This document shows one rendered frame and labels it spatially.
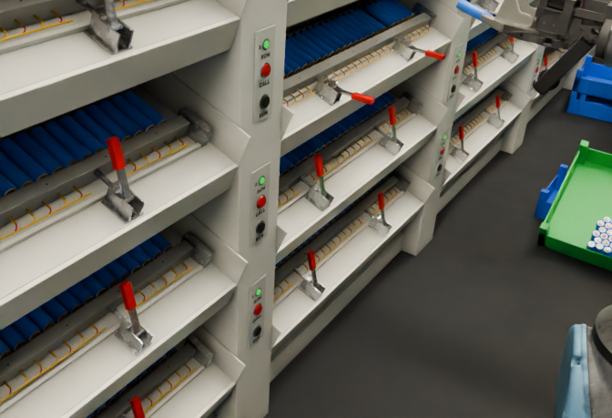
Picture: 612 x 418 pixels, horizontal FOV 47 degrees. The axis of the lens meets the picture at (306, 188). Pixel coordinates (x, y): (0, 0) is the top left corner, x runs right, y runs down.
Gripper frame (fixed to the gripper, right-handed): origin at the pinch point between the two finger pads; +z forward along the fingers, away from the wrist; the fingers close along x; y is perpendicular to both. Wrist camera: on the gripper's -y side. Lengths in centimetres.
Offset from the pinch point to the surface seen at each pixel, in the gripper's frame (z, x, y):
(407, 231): 14, -16, -58
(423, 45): 13.8, -5.9, -9.4
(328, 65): 16.3, 25.4, -5.9
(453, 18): 12.3, -15.1, -5.7
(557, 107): 12, -134, -63
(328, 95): 12.9, 30.2, -8.6
